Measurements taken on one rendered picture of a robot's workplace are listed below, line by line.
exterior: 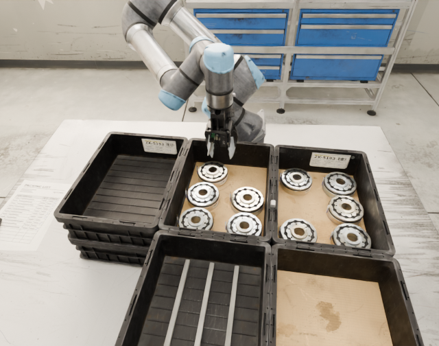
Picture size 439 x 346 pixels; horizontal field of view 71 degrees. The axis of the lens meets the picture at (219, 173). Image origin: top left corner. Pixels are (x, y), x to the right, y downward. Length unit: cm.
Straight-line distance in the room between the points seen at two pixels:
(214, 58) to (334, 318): 68
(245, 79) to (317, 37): 164
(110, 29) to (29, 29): 89
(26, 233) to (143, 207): 45
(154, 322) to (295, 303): 34
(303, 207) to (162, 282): 48
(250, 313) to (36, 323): 60
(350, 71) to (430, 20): 128
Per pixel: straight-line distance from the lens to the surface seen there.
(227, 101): 84
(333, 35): 278
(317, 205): 104
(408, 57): 409
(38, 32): 421
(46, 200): 138
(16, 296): 116
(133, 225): 86
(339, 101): 304
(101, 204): 108
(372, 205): 100
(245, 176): 109
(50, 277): 115
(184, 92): 91
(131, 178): 114
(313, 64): 284
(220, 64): 79
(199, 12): 266
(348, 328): 86
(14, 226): 134
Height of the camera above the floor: 159
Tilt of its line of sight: 44 degrees down
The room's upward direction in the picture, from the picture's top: 1 degrees counter-clockwise
